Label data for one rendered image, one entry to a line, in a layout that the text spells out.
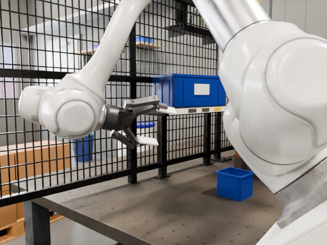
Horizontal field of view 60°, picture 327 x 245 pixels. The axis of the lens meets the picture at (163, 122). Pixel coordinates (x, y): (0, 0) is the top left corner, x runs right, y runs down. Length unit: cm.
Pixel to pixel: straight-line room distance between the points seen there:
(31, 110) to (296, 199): 61
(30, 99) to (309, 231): 63
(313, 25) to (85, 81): 288
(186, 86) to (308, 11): 235
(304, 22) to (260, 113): 294
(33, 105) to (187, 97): 63
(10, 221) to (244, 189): 185
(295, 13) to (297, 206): 288
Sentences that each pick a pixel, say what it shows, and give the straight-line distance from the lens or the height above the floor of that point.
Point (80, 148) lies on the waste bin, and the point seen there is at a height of 22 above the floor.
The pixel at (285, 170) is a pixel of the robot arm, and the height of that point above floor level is 93.
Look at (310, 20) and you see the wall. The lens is 332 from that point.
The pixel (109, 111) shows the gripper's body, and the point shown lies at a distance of 80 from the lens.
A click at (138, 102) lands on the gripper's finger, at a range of 81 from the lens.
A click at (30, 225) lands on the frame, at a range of 142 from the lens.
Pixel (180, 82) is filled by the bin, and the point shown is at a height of 112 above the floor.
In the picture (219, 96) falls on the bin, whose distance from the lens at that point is 129.
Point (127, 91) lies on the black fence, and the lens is 120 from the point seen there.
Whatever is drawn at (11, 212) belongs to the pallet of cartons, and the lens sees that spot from 247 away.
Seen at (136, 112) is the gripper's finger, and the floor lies 103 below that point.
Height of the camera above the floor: 108
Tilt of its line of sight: 6 degrees down
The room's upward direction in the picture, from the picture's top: straight up
